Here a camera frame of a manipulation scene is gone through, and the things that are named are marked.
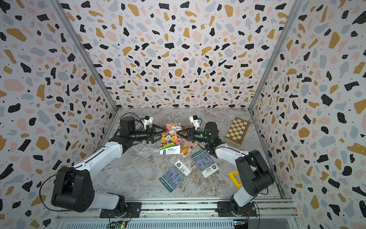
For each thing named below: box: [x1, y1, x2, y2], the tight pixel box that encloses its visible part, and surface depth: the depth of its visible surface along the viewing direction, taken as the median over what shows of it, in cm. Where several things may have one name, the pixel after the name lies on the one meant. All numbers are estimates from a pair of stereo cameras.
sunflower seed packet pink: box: [180, 138, 198, 158], surface depth 99 cm
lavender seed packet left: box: [158, 159, 192, 193], surface depth 87 cm
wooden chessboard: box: [224, 116, 251, 147], surface depth 107 cm
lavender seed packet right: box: [191, 149, 220, 179], surface depth 93 cm
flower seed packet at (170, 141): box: [159, 123, 183, 155], surface depth 79 cm
